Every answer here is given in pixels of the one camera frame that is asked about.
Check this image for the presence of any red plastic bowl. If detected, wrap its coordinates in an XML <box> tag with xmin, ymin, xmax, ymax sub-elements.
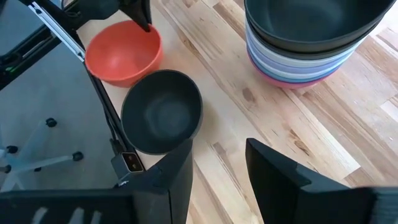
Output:
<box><xmin>84</xmin><ymin>19</ymin><xmax>165</xmax><ymax>88</ymax></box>

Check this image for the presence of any lavender plastic bowl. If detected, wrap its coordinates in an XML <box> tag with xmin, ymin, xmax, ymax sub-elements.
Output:
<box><xmin>246</xmin><ymin>40</ymin><xmax>355</xmax><ymax>90</ymax></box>

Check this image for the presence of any light grey plastic bowl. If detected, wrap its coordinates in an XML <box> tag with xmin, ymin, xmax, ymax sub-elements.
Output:
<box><xmin>244</xmin><ymin>26</ymin><xmax>363</xmax><ymax>70</ymax></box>

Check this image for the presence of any black plastic bowl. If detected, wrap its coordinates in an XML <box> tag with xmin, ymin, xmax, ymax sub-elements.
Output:
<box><xmin>120</xmin><ymin>68</ymin><xmax>204</xmax><ymax>156</ymax></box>
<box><xmin>244</xmin><ymin>0</ymin><xmax>397</xmax><ymax>54</ymax></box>
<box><xmin>245</xmin><ymin>18</ymin><xmax>385</xmax><ymax>62</ymax></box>

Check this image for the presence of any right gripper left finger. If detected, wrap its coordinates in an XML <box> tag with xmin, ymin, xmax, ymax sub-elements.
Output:
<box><xmin>119</xmin><ymin>138</ymin><xmax>194</xmax><ymax>224</ymax></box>

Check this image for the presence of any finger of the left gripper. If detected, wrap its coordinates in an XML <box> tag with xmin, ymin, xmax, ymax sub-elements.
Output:
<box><xmin>67</xmin><ymin>0</ymin><xmax>121</xmax><ymax>21</ymax></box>
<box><xmin>119</xmin><ymin>0</ymin><xmax>153</xmax><ymax>33</ymax></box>

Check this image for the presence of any grey table-level camera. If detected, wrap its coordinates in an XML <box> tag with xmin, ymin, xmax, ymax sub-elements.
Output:
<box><xmin>111</xmin><ymin>151</ymin><xmax>146</xmax><ymax>183</ymax></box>

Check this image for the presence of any white office chair base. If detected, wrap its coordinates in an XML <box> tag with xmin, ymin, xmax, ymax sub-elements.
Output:
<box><xmin>0</xmin><ymin>117</ymin><xmax>85</xmax><ymax>191</ymax></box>

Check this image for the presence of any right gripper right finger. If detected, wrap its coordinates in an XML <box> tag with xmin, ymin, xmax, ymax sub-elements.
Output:
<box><xmin>245</xmin><ymin>138</ymin><xmax>374</xmax><ymax>224</ymax></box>

